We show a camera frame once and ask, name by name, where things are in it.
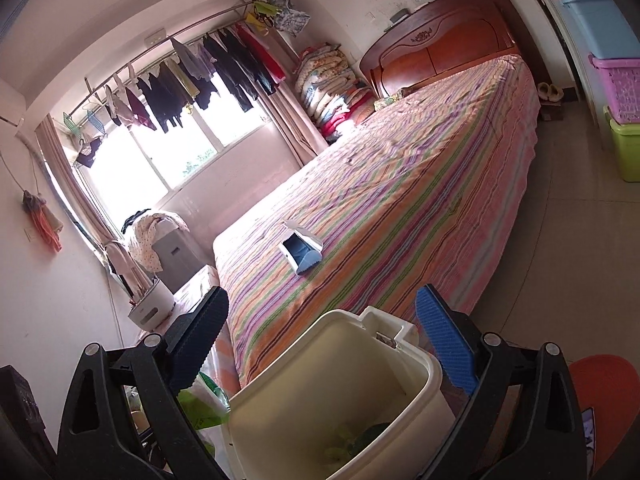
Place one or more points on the dark wooden stool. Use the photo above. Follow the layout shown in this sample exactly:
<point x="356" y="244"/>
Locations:
<point x="552" y="110"/>

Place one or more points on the white blue carton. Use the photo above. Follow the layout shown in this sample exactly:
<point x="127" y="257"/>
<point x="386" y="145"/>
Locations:
<point x="300" y="250"/>

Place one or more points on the green storage box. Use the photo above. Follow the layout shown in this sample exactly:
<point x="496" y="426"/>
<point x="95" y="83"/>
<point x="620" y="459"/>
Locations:
<point x="625" y="150"/>

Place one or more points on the row of hanging clothes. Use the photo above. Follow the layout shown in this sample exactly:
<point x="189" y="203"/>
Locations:
<point x="165" y="90"/>

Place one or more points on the orange plastic stool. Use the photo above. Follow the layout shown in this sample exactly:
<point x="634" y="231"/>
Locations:
<point x="610" y="385"/>

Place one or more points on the orange cloth on wall hook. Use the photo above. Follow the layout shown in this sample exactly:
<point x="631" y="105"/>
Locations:
<point x="47" y="225"/>

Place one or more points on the striped bed sheet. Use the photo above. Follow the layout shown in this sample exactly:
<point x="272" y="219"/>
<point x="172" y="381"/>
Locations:
<point x="400" y="185"/>

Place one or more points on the grey air cooler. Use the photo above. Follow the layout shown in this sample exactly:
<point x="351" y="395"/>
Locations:
<point x="172" y="260"/>

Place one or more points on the cream plastic trash bin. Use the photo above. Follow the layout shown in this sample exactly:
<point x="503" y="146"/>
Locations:
<point x="280" y="410"/>

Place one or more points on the grey item on headboard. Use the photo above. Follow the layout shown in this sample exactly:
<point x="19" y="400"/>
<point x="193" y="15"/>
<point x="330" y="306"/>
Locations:
<point x="400" y="16"/>

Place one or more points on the beige slipper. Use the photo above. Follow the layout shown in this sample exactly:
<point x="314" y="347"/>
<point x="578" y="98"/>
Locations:
<point x="543" y="90"/>
<point x="556" y="93"/>

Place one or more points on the green tissue box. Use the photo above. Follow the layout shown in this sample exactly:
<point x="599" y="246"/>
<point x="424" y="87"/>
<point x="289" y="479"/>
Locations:
<point x="390" y="101"/>

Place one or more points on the wooden bed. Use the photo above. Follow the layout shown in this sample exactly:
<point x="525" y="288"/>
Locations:
<point x="450" y="45"/>

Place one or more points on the metal clothes rail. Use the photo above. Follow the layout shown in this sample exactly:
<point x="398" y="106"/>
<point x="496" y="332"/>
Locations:
<point x="210" y="19"/>

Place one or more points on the blue storage box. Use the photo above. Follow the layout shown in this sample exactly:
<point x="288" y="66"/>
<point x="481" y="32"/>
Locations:
<point x="590" y="25"/>

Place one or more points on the purple plastic basket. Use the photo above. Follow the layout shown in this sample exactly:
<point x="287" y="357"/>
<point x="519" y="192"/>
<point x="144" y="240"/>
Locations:
<point x="617" y="90"/>

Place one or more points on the green plastic bag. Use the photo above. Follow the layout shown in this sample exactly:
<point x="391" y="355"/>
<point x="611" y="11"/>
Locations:
<point x="205" y="400"/>

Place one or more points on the beige hanging garment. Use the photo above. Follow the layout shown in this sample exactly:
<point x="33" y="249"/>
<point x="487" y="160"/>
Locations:
<point x="120" y="265"/>

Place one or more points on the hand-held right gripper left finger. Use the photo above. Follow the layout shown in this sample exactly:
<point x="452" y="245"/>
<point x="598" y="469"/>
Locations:
<point x="200" y="340"/>

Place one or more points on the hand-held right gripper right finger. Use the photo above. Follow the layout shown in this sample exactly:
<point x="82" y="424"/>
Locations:
<point x="445" y="340"/>

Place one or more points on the orange checked tablecloth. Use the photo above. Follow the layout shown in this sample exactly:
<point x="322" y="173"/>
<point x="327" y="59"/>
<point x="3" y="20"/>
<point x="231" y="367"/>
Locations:
<point x="200" y="280"/>

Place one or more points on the white desktop organizer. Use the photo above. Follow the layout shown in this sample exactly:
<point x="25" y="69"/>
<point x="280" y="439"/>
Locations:
<point x="150" y="307"/>

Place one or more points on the window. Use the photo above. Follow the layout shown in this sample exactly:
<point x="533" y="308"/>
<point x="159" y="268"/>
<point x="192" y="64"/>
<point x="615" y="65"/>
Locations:
<point x="150" y="160"/>

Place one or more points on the stack of folded quilts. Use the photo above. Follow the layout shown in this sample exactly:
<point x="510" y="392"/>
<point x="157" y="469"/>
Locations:
<point x="325" y="85"/>

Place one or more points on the beige curtain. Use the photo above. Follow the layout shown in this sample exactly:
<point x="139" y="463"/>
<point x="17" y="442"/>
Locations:
<point x="65" y="170"/>
<point x="295" y="125"/>

